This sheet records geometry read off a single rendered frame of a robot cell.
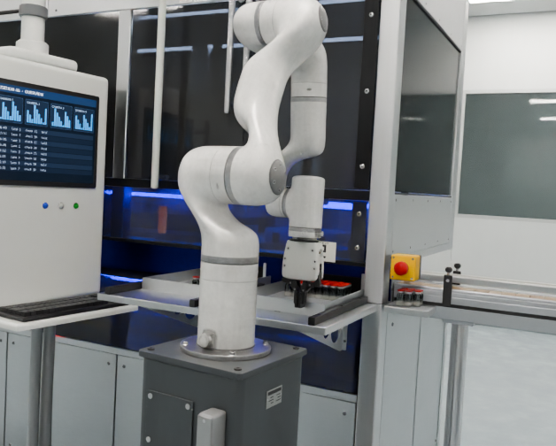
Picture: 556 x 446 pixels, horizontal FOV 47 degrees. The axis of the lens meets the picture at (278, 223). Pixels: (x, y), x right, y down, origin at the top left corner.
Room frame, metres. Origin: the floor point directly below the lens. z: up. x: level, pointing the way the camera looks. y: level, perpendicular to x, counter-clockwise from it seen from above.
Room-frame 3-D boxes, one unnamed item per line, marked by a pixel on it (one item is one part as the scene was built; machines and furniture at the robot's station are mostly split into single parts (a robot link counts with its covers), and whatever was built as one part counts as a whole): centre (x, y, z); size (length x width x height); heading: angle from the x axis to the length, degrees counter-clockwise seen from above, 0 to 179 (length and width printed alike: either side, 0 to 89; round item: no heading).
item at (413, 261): (1.86, -0.38, 0.99); 0.08 x 0.07 x 0.07; 154
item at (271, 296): (1.84, -0.09, 0.90); 0.34 x 0.26 x 0.04; 155
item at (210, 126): (2.19, 0.34, 1.50); 0.47 x 0.01 x 0.59; 64
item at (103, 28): (2.43, 0.82, 1.50); 0.49 x 0.01 x 0.59; 64
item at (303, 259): (1.64, -0.07, 1.03); 0.10 x 0.08 x 0.11; 64
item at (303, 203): (1.65, -0.07, 1.17); 0.09 x 0.08 x 0.13; 62
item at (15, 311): (1.93, 0.62, 0.82); 0.40 x 0.14 x 0.02; 147
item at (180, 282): (2.02, 0.21, 0.90); 0.34 x 0.26 x 0.04; 154
